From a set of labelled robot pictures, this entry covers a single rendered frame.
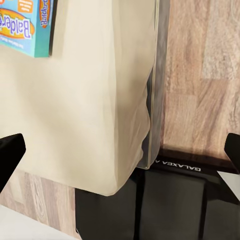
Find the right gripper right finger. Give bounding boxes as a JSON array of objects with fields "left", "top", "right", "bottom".
[{"left": 224, "top": 133, "right": 240, "bottom": 174}]

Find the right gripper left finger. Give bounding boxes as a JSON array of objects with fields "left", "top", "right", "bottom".
[{"left": 0, "top": 133, "right": 26, "bottom": 193}]

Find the board game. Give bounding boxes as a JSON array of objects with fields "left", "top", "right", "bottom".
[{"left": 0, "top": 0, "right": 54, "bottom": 58}]

